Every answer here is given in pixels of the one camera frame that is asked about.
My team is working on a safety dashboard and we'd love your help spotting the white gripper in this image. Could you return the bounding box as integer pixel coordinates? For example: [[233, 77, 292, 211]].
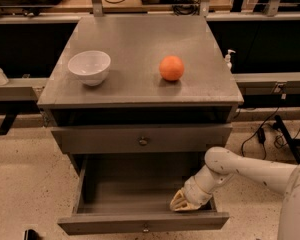
[[170, 176, 212, 212]]

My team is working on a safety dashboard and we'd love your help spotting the grey drawer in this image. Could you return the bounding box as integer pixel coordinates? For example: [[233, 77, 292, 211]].
[[52, 123, 232, 154], [58, 153, 229, 235]]

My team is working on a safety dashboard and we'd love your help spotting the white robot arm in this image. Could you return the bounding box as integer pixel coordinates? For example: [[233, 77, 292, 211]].
[[170, 147, 300, 240]]

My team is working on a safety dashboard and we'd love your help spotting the grey top drawer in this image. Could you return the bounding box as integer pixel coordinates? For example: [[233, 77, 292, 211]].
[[52, 123, 232, 154]]

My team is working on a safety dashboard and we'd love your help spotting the grey drawer cabinet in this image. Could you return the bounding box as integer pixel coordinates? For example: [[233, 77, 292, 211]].
[[37, 14, 245, 175]]

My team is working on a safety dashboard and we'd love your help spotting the black stand leg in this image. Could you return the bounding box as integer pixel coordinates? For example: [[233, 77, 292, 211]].
[[274, 115, 300, 164]]

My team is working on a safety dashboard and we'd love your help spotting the orange ball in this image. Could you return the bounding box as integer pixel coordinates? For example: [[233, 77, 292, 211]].
[[159, 56, 184, 81]]

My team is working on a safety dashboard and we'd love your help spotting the black object on floor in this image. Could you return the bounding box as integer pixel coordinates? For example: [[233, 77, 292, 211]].
[[23, 229, 39, 240]]

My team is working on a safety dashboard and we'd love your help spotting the white pump bottle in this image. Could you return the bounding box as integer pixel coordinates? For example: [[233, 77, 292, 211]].
[[224, 49, 236, 70]]

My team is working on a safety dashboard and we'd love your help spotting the white bowl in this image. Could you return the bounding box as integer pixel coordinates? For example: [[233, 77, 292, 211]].
[[68, 50, 111, 86]]

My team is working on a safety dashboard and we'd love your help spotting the black power cable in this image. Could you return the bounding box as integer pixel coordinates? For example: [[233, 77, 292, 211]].
[[240, 107, 281, 161]]

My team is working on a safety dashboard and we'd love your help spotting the black bracket leg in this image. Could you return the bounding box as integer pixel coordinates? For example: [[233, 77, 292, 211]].
[[0, 113, 17, 136]]

